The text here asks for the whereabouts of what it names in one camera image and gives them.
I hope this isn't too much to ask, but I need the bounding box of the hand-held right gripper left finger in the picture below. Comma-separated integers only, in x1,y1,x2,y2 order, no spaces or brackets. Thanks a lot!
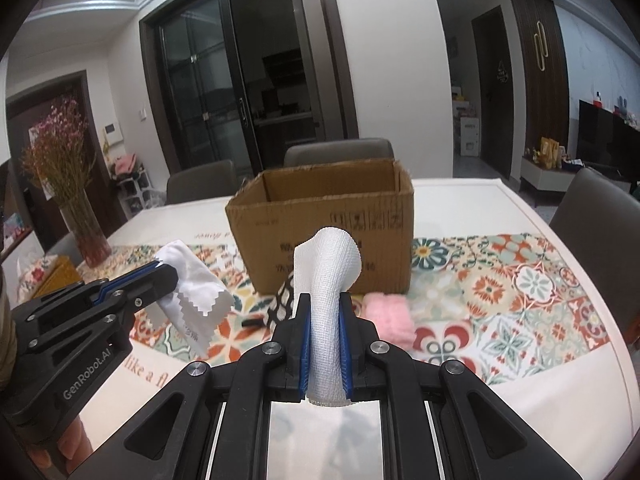
66,294,314,480

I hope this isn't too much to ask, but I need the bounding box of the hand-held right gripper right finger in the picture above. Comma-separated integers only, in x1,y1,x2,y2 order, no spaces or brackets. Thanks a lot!
338,304,597,480

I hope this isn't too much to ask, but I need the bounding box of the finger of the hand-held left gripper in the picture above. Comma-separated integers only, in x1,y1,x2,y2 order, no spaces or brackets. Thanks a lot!
97,261,168,292
89,266,180,319

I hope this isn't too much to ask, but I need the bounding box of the light grey zigzag-edged cloth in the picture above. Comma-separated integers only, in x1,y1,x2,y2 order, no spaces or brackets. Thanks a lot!
131,240,235,356

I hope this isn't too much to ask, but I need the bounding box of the white gauze cloth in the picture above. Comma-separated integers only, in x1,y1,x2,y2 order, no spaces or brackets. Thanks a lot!
293,227,362,407

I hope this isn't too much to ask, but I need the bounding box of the brown cardboard box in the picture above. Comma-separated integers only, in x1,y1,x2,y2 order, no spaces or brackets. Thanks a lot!
225,158,415,296

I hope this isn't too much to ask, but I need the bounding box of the person's left hand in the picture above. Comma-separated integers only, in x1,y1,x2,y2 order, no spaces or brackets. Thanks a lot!
25,411,97,479

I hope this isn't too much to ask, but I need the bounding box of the pink fluffy scrunchie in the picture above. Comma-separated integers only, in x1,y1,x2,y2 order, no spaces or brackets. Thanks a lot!
360,292,416,349

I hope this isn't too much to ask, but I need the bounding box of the black white patterned pouch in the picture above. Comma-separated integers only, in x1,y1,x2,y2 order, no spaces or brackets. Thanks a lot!
263,275,296,329

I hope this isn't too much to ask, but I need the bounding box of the glass vase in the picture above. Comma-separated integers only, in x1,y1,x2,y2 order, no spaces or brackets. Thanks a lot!
58,195,112,269

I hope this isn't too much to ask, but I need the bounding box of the woven tissue box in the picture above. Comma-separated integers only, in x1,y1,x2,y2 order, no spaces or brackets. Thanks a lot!
30,255,84,302

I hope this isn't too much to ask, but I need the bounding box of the white shoe rack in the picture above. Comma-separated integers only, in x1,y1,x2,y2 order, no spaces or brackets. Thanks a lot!
117,169,154,214

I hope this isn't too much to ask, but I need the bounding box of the floral tissue pack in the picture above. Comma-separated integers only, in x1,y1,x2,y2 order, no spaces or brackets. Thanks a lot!
17,255,59,297

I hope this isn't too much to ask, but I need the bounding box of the grey dining chair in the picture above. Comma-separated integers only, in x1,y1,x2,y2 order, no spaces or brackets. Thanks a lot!
165,159,239,206
283,138,396,169
548,167,640,257

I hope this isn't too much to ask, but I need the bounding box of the dried flower bouquet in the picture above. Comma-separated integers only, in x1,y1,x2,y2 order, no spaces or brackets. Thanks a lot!
20,97,96,212

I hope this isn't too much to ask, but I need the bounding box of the dark brown wooden door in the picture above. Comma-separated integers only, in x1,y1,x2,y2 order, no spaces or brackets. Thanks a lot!
5,71,109,241

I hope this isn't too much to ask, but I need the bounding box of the glass sliding door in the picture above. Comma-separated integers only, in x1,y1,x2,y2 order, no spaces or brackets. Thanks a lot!
138,0,361,177

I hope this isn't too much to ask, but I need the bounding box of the white hallway box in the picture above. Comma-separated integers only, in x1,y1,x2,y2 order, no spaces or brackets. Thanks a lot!
458,117,480,157

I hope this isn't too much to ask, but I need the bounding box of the white low cabinet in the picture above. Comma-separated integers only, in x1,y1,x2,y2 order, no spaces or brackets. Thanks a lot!
519,154,586,209

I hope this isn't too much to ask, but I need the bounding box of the dark hallway door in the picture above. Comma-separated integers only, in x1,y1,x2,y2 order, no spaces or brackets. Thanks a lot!
472,5,514,181

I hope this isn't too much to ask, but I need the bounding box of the slatted wood panel gold handle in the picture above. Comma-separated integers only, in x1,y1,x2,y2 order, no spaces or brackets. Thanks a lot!
505,0,571,181

